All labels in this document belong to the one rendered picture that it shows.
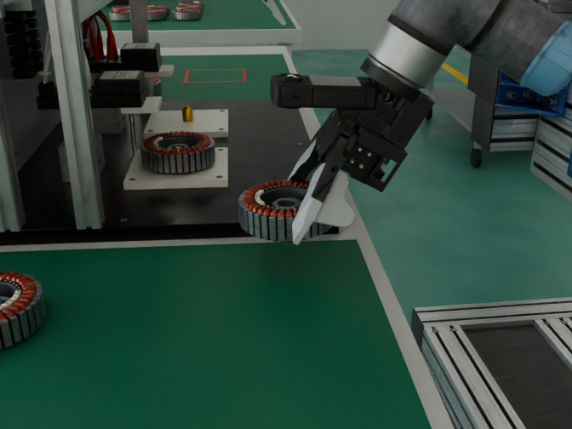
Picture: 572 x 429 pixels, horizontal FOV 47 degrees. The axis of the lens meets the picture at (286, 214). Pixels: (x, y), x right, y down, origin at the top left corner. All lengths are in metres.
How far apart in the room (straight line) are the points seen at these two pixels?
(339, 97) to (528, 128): 0.69
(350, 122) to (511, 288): 1.69
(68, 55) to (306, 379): 0.45
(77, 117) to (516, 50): 0.49
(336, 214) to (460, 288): 1.60
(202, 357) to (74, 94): 0.35
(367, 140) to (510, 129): 0.64
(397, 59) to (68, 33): 0.36
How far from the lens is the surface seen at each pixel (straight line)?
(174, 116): 1.30
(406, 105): 0.73
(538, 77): 0.74
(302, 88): 0.70
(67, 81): 0.82
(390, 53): 0.70
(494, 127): 1.31
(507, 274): 2.43
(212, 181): 0.96
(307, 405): 0.58
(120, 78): 0.98
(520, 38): 0.72
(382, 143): 0.72
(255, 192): 0.78
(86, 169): 0.84
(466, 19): 0.71
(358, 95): 0.71
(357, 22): 6.46
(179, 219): 0.87
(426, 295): 2.23
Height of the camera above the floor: 1.13
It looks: 24 degrees down
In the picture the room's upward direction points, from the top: straight up
